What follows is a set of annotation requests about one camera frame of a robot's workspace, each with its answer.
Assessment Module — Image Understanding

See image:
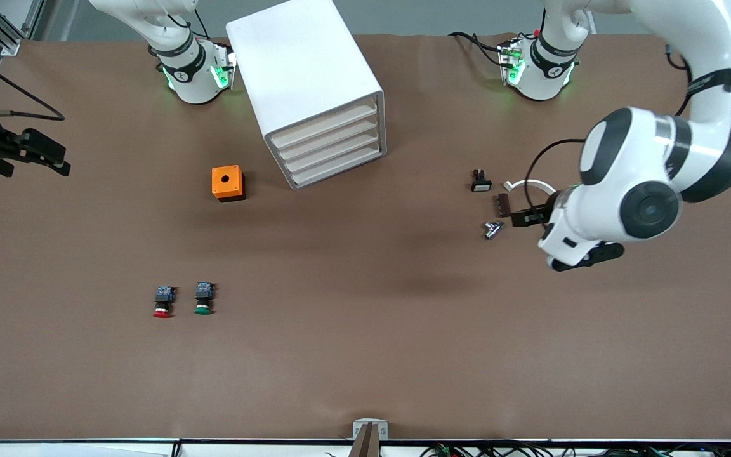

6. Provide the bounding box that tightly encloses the green mushroom push button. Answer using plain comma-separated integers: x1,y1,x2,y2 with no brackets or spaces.
194,282,216,315

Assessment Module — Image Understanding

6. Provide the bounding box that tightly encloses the grey metal table bracket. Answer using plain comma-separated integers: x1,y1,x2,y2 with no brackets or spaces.
352,418,390,440

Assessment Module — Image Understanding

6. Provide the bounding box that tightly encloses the white curved plastic bracket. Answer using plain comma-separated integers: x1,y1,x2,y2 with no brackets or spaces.
503,179,558,196

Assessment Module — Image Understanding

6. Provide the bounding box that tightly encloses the black arm base cable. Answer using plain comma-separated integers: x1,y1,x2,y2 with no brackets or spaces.
448,30,507,68

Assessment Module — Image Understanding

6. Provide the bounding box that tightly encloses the orange box with hole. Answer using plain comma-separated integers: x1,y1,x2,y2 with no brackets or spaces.
211,165,246,202

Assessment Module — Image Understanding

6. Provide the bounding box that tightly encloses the aluminium frame profile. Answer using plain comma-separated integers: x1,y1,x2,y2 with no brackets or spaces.
0,0,46,56

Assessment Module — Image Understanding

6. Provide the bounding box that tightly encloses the short black cable loop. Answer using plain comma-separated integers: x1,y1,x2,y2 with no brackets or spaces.
665,43,691,72

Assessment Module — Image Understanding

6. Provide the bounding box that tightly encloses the red mushroom push button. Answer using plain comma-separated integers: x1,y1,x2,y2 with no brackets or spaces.
153,286,177,319

